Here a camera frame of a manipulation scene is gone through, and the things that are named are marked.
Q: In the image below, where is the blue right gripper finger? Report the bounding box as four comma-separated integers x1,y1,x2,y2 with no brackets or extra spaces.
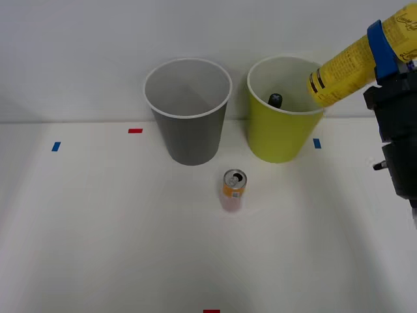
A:
367,19,400,80

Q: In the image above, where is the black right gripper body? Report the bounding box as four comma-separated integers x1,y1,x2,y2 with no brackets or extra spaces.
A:
362,69,417,143

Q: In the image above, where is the yellow plastic bottle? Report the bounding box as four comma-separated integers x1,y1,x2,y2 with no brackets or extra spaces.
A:
306,2,417,109

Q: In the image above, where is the yellow-green plastic waste bin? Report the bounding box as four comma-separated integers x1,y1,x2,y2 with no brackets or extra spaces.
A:
246,55,326,164

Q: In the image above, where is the orange and pink drink can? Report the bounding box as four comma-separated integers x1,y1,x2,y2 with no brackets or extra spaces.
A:
220,168,248,213

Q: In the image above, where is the grey plastic waste bin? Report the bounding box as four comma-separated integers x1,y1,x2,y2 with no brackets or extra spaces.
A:
143,57,233,166

